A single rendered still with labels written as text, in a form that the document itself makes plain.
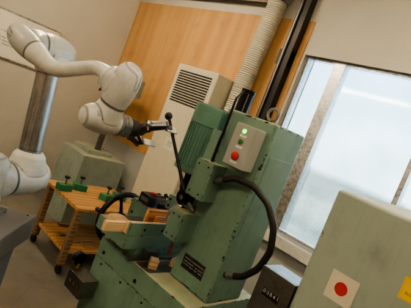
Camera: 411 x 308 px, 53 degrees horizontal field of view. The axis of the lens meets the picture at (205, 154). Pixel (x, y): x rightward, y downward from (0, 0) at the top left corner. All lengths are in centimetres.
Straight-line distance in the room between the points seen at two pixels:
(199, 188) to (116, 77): 50
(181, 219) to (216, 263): 21
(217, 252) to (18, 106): 343
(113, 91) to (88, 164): 253
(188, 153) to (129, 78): 45
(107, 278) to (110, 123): 69
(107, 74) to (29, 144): 67
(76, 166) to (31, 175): 199
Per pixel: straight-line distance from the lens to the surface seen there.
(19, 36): 191
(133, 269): 174
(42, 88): 202
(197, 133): 175
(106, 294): 188
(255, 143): 148
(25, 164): 205
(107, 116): 153
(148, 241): 178
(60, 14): 467
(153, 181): 355
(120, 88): 150
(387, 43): 301
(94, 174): 407
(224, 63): 371
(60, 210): 415
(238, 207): 153
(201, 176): 155
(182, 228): 160
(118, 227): 169
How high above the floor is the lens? 146
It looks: 5 degrees down
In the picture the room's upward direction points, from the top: 21 degrees clockwise
